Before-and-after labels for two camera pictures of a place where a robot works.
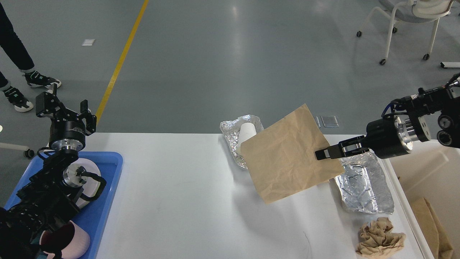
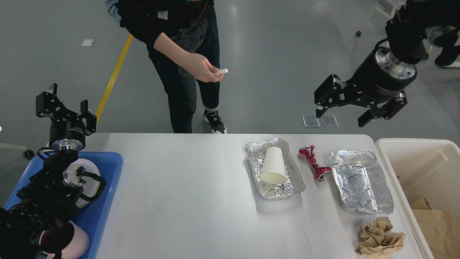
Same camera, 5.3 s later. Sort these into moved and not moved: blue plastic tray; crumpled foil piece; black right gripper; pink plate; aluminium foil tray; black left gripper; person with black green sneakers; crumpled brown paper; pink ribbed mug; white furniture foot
Moved: person with black green sneakers; black right gripper; aluminium foil tray
Not moved: crumpled brown paper; blue plastic tray; white furniture foot; pink plate; crumpled foil piece; black left gripper; pink ribbed mug
